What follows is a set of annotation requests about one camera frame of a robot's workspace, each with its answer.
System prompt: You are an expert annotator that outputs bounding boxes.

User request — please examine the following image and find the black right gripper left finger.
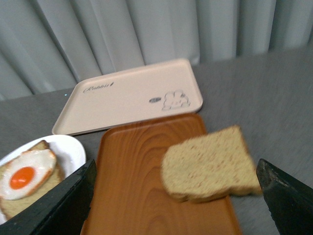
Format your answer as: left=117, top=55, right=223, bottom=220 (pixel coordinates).
left=0, top=160, right=97, bottom=235

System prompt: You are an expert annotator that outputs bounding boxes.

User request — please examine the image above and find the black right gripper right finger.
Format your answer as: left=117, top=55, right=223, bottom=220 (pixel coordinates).
left=256, top=159, right=313, bottom=235

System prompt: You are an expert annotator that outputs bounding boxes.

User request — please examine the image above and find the white round plate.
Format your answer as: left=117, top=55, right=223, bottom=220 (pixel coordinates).
left=0, top=135, right=86, bottom=224

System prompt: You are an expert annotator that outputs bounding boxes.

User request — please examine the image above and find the bread slice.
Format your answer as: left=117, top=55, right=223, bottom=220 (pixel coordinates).
left=160, top=125, right=262, bottom=202
left=0, top=140, right=65, bottom=220

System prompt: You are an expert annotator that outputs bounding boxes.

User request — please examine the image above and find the fried egg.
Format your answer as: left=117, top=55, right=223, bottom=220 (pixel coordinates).
left=0, top=149, right=57, bottom=200

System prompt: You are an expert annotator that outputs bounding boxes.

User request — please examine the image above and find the brown wooden tray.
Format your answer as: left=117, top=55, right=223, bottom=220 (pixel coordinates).
left=82, top=114, right=242, bottom=235

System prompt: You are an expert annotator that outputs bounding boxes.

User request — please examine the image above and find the beige rabbit tray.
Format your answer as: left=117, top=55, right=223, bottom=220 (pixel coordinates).
left=52, top=59, right=203, bottom=135

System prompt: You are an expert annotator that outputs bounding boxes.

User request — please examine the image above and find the grey curtain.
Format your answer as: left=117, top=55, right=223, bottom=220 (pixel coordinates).
left=0, top=0, right=313, bottom=100

